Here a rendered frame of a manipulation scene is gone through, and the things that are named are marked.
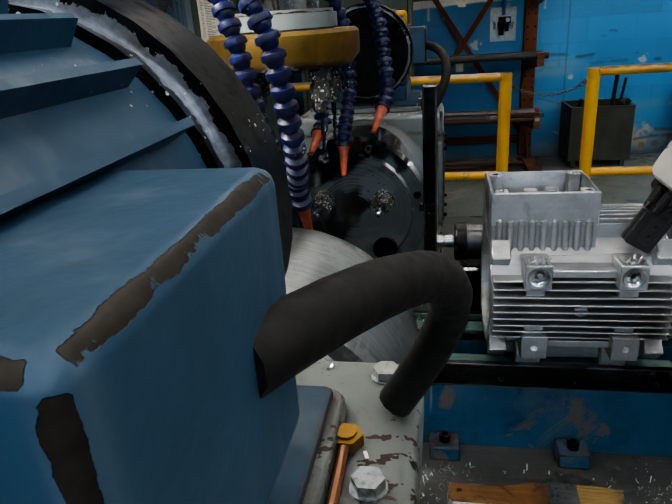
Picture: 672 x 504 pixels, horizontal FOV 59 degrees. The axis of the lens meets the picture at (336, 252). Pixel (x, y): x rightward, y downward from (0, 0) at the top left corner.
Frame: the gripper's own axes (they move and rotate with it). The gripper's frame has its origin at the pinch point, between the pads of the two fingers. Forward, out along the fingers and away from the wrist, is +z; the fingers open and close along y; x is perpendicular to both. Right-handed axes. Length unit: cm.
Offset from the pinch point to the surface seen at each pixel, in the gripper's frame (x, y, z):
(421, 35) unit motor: 33, 65, -3
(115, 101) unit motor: 39, -50, -4
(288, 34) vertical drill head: 44.6, -2.3, -0.7
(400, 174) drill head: 25.1, 27.1, 14.7
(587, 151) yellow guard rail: -62, 232, 15
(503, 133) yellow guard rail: -22, 229, 26
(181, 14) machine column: 64, 19, 7
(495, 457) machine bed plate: -1.9, -3.2, 33.9
